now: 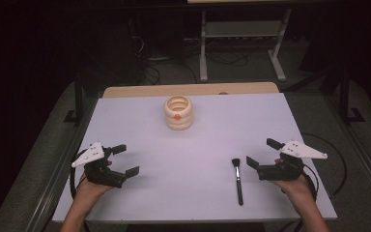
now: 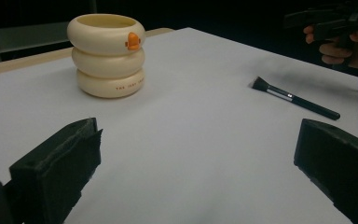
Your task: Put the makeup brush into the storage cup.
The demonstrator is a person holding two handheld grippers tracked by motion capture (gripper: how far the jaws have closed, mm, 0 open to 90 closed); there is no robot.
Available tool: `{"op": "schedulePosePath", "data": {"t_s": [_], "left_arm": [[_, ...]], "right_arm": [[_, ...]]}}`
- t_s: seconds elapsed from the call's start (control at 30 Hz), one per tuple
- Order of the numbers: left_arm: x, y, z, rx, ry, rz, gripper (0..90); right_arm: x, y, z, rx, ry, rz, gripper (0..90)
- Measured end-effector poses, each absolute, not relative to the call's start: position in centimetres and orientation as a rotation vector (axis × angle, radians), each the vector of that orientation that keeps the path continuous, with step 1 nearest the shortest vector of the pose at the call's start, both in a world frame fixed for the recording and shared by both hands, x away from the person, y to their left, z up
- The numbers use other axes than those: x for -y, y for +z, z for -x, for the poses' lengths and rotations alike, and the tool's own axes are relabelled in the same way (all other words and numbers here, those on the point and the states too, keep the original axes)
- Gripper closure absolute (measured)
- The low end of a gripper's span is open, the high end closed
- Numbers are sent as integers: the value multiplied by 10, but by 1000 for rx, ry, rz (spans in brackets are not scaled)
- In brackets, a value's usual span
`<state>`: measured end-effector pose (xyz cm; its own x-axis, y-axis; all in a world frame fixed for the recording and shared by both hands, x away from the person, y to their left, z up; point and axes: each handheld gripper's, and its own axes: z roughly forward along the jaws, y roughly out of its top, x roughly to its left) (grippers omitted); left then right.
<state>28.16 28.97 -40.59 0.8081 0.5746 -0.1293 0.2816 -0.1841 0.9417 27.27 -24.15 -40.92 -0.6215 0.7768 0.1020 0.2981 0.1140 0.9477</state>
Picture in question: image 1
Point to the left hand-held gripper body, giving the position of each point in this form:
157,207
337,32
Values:
101,175

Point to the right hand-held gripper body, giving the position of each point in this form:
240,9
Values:
278,172

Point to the black makeup brush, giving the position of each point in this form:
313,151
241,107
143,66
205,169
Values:
238,183

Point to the cream ribbed brush holder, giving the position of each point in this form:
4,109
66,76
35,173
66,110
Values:
178,121

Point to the person's left hand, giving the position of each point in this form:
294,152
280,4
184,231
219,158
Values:
91,188

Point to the person's right hand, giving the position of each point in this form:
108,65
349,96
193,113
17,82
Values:
294,188

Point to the white table board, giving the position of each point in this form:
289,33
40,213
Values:
180,174

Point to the wooden table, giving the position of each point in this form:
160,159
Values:
190,89

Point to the grey metal stand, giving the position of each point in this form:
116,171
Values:
241,29

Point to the black stand post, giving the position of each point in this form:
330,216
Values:
78,96
345,96

